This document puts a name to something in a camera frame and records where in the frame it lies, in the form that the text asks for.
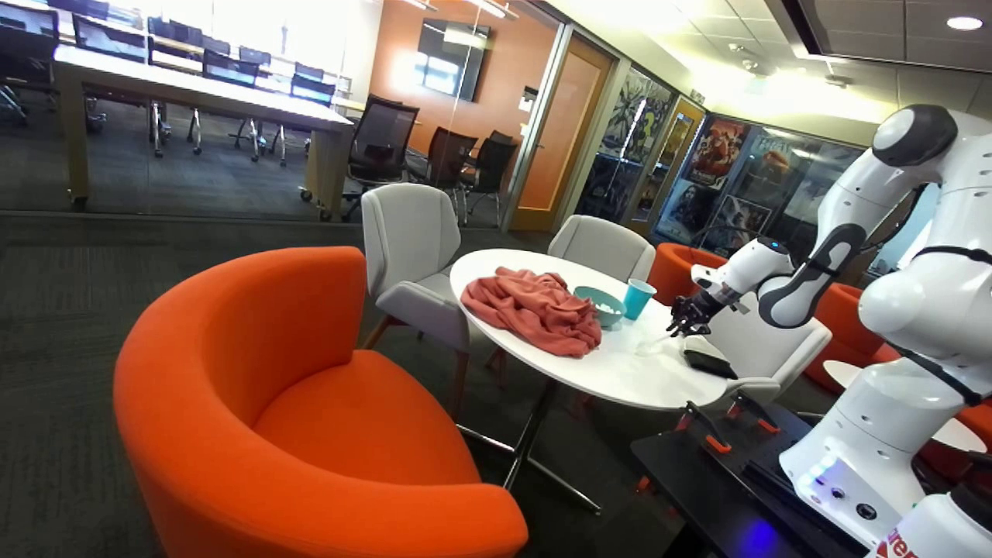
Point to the orange clamp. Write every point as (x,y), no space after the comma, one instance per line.
(766,426)
(717,443)

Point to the large orange armchair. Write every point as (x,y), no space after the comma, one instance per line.
(311,435)

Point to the small orange armchair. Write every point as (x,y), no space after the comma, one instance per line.
(840,336)
(677,272)

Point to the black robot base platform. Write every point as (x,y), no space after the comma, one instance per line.
(715,496)

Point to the long wooden table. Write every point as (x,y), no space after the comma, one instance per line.
(207,91)

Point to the blue plastic cup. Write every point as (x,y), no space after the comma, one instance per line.
(639,300)

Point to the orange wooden door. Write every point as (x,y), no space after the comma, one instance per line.
(561,133)

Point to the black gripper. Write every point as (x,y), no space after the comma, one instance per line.
(707,304)

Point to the dark brown office chair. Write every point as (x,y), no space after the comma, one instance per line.
(451,155)
(493,159)

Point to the white bottle red print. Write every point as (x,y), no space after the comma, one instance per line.
(935,531)

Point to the teal bowl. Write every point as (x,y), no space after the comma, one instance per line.
(610,312)

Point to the white upholstered chair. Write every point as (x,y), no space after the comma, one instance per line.
(406,242)
(771,359)
(598,249)

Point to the round ceiling light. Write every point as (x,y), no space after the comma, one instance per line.
(966,25)

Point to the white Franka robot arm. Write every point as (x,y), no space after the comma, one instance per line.
(910,412)

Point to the wall mounted screen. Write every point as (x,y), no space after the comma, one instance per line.
(453,59)

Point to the red crumpled cloth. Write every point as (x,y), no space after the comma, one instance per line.
(530,312)

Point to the black mesh office chair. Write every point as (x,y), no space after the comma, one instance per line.
(381,141)

